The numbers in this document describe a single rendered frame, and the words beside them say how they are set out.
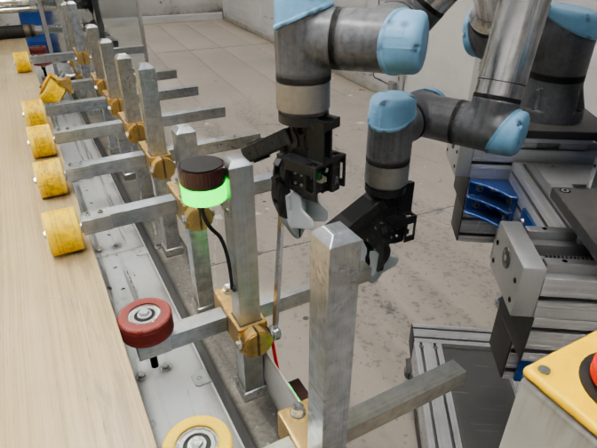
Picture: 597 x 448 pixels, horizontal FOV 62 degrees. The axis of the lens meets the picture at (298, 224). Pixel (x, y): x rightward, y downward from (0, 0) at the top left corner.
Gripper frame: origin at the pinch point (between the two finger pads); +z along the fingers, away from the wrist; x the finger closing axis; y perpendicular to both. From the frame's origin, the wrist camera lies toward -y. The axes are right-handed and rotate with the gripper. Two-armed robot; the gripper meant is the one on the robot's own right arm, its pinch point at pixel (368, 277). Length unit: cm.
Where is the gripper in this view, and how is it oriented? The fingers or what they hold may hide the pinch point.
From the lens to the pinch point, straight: 97.5
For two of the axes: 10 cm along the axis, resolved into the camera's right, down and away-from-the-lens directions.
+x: -4.7, -4.5, 7.6
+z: 0.1, 8.6, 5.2
